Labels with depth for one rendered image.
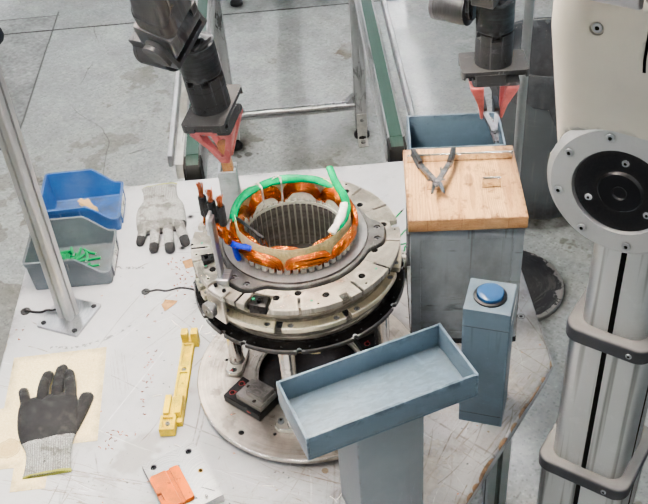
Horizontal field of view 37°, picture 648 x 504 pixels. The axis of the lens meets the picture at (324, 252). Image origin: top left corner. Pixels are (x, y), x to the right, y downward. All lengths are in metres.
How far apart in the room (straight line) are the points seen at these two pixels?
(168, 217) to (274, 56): 2.26
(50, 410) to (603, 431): 0.91
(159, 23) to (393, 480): 0.70
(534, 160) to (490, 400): 1.62
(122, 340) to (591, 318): 0.92
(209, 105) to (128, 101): 2.68
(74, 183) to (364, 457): 1.07
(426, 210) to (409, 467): 0.42
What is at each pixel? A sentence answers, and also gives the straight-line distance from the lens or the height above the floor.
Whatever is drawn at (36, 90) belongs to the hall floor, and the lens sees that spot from 4.27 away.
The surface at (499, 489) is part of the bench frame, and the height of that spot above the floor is 0.22.
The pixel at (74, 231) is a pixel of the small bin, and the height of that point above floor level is 0.82.
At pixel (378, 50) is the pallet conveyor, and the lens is 2.62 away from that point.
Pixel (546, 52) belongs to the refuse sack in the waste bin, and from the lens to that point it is 3.26.
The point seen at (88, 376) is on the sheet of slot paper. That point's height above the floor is 0.78.
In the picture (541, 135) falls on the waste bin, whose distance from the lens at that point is 3.03.
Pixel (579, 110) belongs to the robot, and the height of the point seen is 1.52.
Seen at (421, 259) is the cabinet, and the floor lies 0.98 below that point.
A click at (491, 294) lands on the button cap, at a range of 1.44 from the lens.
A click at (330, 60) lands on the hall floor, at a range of 4.15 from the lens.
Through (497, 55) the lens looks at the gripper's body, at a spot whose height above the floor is 1.30.
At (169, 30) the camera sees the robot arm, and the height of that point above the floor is 1.47.
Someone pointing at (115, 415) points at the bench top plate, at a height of 0.78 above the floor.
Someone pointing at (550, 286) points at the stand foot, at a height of 0.02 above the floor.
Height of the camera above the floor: 2.03
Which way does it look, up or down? 40 degrees down
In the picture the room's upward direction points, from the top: 5 degrees counter-clockwise
